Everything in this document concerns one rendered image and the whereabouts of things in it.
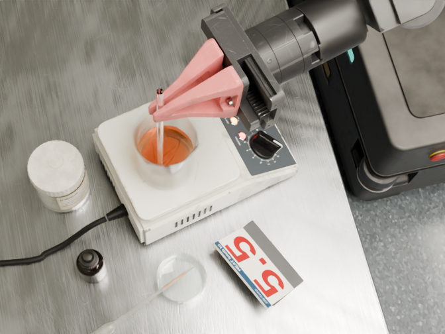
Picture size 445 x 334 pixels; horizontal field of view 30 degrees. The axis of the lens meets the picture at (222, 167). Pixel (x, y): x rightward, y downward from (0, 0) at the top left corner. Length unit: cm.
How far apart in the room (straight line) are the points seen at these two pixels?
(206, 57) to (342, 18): 13
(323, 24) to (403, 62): 79
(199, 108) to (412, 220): 112
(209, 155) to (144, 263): 15
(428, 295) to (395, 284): 7
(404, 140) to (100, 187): 66
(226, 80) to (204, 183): 20
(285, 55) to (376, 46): 81
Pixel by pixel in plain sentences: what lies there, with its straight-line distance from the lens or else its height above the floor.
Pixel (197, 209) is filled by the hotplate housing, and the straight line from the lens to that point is 89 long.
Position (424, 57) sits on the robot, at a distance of 153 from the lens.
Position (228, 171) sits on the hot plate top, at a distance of 88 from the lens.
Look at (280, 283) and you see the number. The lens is 93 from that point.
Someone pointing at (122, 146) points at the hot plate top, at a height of 84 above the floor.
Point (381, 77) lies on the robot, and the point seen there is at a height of 36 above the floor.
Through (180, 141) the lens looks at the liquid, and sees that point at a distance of 85.
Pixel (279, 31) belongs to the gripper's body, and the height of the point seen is 104.
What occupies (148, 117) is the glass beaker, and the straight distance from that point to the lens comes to 82.
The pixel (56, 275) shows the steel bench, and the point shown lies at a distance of 94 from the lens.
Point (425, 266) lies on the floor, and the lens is 179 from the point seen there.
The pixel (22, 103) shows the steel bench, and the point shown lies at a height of 75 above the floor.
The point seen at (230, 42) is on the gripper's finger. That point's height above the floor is 104.
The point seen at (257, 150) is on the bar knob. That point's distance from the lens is 92.
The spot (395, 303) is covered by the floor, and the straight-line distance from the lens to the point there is 175.
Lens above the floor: 166
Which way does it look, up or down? 70 degrees down
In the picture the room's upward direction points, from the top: 11 degrees clockwise
